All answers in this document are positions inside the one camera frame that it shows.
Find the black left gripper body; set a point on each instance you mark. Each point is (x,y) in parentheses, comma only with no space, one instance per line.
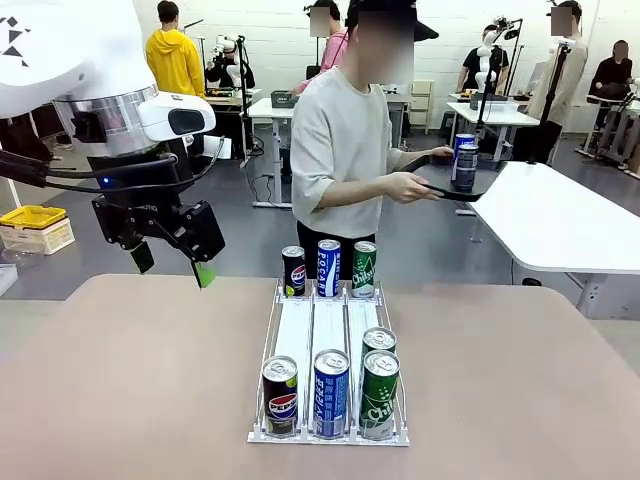
(150,210)

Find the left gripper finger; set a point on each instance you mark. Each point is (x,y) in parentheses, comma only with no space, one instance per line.
(142,257)
(205,275)

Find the black Pepsi can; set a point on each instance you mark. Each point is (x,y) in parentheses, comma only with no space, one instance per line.
(280,400)
(466,167)
(294,275)

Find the blue Pocari Sweat can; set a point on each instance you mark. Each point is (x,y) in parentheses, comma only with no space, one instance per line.
(462,139)
(331,400)
(329,272)

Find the black serving tray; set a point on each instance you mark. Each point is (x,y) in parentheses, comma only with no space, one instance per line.
(492,177)

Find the person's right forearm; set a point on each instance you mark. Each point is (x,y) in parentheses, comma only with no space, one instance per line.
(355,192)

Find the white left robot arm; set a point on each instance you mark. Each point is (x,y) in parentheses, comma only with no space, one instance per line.
(75,50)

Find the person's left forearm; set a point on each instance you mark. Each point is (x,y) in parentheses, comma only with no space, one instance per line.
(412,157)

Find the person in yellow hoodie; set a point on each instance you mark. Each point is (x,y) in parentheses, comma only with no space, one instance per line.
(175,60)

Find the person in black jacket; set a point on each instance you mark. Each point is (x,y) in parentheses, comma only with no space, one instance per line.
(220,75)

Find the person in grey sweater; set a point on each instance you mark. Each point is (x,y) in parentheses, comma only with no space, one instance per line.
(340,150)

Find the person in pink top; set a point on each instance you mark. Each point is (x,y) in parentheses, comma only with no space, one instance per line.
(332,55)

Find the person in black T-shirt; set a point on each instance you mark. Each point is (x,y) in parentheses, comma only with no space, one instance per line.
(470,62)

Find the person in beige coat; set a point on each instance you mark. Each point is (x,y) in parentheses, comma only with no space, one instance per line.
(575,70)

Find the person in black top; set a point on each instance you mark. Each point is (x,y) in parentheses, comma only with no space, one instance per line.
(612,70)

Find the person's right hand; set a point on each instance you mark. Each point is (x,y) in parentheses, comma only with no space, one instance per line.
(410,187)

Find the person's left hand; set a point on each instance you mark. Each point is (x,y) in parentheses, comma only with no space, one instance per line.
(442,152)

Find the white plastic crate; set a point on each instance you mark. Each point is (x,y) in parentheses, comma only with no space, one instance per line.
(45,237)

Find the yellow plastic crate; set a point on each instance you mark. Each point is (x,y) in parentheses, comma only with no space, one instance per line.
(32,215)

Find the clear plastic bowl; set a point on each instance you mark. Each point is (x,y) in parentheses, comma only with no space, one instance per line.
(20,255)

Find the white foam box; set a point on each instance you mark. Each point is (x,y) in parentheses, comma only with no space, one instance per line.
(6,277)

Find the black bag with stand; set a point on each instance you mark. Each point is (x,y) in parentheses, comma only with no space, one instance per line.
(20,137)

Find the white standing desk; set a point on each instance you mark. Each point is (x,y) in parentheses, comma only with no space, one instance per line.
(270,107)

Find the green Chilsung cider can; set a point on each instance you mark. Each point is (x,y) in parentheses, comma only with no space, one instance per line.
(365,272)
(380,400)
(380,339)

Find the black plastic basket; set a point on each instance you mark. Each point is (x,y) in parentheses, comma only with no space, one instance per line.
(282,99)

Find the white drawer cabinet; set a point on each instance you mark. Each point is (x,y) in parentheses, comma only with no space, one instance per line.
(422,102)

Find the black cap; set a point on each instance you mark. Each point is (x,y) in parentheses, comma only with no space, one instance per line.
(427,31)

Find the white background table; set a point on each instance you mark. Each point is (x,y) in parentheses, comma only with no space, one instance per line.
(500,114)

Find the large white table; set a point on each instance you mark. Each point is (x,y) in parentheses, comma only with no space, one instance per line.
(550,215)

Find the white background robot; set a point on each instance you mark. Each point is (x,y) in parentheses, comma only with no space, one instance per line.
(482,55)

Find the black tripod pole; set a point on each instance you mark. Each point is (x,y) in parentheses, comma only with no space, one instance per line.
(549,107)

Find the white table leg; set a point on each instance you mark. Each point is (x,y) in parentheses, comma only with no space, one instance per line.
(595,295)

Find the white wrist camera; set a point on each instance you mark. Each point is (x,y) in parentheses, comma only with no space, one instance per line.
(175,117)

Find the black camera stand pole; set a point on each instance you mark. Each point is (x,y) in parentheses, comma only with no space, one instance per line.
(243,100)

